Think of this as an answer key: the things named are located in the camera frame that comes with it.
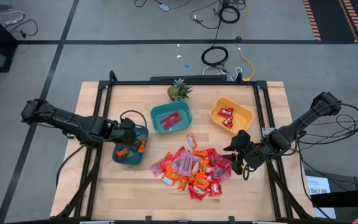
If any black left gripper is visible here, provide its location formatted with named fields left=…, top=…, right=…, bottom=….
left=112, top=117, right=142, bottom=153

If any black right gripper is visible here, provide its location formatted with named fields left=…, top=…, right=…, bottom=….
left=222, top=129, right=265, bottom=175

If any dark teal plastic bin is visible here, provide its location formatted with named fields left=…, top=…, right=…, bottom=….
left=111, top=124, right=150, bottom=167

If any light teal plastic bin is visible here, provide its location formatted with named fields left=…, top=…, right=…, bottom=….
left=150, top=100, right=193, bottom=135

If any yellow plastic bin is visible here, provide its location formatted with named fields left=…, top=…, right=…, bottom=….
left=209, top=96, right=255, bottom=136

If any red bag white label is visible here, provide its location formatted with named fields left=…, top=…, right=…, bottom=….
left=161, top=175, right=175, bottom=187

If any small artificial succulent plant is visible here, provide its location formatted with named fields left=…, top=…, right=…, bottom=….
left=167, top=78, right=193, bottom=102

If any black bar behind table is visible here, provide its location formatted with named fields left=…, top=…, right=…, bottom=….
left=150, top=75, right=229, bottom=82

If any white paper sign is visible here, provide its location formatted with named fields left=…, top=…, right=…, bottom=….
left=305, top=175, right=337, bottom=220

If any black cabinet with sign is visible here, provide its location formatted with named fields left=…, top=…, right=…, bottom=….
left=305, top=169, right=358, bottom=220

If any black orange striped floor mat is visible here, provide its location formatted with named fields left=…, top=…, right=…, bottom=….
left=302, top=0, right=358, bottom=44

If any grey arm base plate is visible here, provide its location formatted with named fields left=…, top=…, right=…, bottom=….
left=261, top=126, right=276, bottom=137

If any black aluminium table frame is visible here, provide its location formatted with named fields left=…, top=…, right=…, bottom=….
left=54, top=70, right=315, bottom=223

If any black coiled floor cable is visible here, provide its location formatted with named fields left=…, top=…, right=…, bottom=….
left=218, top=4, right=241, bottom=25
left=201, top=45, right=229, bottom=67

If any yellow cable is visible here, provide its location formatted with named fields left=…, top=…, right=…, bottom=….
left=235, top=0, right=256, bottom=82

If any black floor cable with plug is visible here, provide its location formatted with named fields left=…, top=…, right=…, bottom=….
left=190, top=0, right=226, bottom=30

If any thin black floor cable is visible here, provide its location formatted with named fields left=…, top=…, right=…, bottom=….
left=4, top=19, right=39, bottom=40

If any thin white floor cable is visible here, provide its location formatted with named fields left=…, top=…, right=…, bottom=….
left=0, top=11, right=26, bottom=26

